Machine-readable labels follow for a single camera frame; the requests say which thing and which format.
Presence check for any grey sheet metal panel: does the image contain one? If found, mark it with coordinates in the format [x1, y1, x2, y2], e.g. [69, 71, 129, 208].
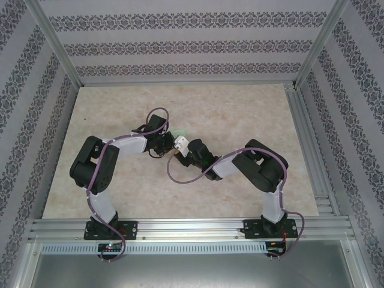
[29, 254, 371, 288]

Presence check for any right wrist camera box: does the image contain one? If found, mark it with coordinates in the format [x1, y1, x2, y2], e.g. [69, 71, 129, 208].
[173, 134, 190, 157]

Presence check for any aluminium mounting rail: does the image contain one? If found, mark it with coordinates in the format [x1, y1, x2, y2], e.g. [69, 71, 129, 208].
[28, 218, 356, 242]

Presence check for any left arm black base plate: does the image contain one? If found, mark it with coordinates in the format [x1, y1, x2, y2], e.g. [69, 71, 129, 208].
[83, 220, 139, 241]

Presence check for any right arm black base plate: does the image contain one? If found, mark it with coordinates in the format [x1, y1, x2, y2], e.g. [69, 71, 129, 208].
[243, 218, 299, 240]

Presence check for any slotted grey cable duct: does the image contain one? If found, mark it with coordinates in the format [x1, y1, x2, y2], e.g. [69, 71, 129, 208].
[40, 242, 269, 256]

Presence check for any aluminium side rail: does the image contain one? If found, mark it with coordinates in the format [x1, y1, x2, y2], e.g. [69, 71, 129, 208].
[284, 83, 341, 217]

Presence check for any aluminium frame post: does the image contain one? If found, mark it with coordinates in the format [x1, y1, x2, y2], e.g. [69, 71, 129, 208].
[26, 0, 83, 88]
[293, 0, 352, 89]

